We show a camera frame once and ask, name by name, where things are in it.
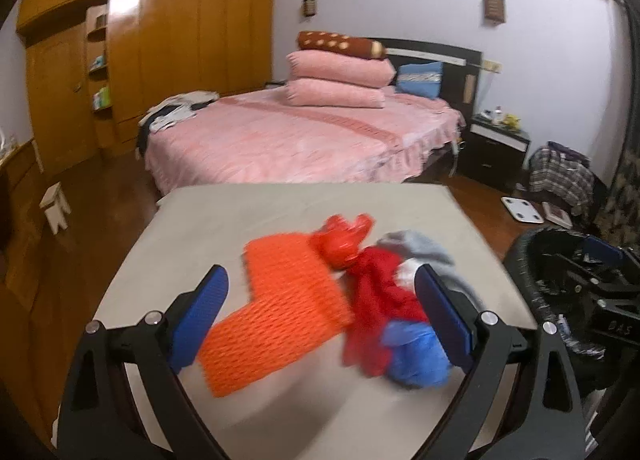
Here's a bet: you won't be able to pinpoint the square scale with red panel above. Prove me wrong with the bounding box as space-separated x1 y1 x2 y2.
542 201 574 229

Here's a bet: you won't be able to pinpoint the pile of clothes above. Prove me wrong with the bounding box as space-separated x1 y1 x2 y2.
137 90 221 151

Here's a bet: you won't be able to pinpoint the pink pillow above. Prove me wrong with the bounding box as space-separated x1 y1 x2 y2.
286 50 396 89
285 79 386 109

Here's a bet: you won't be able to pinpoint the orange knitted cloth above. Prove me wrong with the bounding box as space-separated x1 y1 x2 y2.
199 274 355 398

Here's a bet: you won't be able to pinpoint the red plastic bag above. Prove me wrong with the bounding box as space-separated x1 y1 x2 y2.
310 213 376 272

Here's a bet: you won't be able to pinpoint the plaid clothes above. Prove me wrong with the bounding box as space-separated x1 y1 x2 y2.
528 141 609 212

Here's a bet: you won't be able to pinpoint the floral patterned fabric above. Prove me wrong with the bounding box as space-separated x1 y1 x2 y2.
595 147 640 241

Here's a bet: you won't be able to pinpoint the black nightstand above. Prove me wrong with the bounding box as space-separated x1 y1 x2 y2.
459 113 532 182

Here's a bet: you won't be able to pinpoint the white bathroom scale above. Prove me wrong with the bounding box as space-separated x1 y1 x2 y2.
501 197 544 225

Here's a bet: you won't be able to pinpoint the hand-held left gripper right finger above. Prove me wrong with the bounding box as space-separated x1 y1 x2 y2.
414 264 588 460

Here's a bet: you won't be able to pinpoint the blue cloth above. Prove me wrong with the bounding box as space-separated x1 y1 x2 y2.
382 323 451 388

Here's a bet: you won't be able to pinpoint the bed with pink bedspread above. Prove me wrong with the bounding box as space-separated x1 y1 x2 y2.
145 88 467 187

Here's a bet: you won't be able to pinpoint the red cloth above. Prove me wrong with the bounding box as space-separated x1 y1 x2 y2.
342 247 432 377

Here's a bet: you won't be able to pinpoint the wooden desk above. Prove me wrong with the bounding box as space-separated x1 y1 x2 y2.
0 137 47 286

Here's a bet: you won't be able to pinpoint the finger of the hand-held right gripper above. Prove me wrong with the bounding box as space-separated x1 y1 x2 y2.
540 251 610 292
582 234 628 265

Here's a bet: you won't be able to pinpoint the black lined trash bin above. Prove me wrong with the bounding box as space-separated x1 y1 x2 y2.
502 227 640 393

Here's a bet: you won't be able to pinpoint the grey cloth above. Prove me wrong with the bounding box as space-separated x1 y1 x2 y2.
377 230 483 312

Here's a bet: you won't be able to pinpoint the black headboard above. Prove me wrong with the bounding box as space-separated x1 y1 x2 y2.
360 38 484 117

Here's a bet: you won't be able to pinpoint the small white stool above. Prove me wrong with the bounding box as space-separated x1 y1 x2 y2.
40 181 72 234

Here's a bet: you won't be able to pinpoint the orange foam net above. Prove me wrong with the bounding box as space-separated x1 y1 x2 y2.
243 234 337 298

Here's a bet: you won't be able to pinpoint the wooden wardrobe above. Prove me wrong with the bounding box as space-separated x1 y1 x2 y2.
15 0 277 176

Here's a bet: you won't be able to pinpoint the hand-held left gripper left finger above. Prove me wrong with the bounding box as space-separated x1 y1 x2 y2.
57 264 231 460

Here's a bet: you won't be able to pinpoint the blue cushion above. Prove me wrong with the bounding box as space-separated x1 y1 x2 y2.
396 61 445 100

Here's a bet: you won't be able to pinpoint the brown dotted bolster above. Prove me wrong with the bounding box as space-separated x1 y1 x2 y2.
297 31 389 60

